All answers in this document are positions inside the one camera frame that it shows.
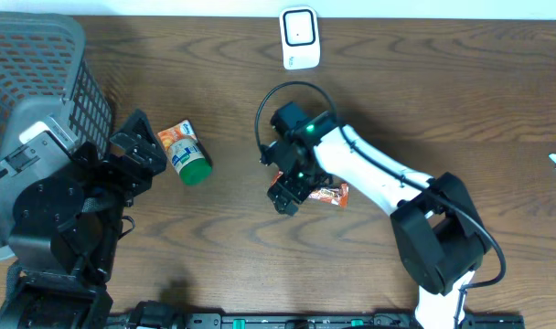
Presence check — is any orange Kleenex tissue pack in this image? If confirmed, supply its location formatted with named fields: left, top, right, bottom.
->
left=157, top=120, right=198, bottom=151

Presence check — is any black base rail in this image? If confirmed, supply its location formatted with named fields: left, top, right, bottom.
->
left=106, top=300, right=526, bottom=329

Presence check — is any black right camera cable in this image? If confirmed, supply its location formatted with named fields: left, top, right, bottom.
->
left=253, top=80, right=508, bottom=329

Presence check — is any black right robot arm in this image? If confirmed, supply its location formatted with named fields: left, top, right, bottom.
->
left=260, top=111, right=498, bottom=328

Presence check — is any grey plastic mesh basket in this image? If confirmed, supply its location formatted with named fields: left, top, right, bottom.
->
left=0, top=12, right=113, bottom=261

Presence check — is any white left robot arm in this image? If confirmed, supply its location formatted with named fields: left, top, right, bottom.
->
left=0, top=110, right=166, bottom=328

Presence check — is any white barcode scanner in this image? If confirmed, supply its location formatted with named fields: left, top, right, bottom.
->
left=279, top=5, right=321, bottom=70

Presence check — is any green cap bottle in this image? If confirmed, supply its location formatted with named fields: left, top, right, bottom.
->
left=167, top=138, right=212, bottom=186

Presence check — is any orange chocolate bar wrapper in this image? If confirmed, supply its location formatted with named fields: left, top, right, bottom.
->
left=271, top=171, right=349, bottom=207

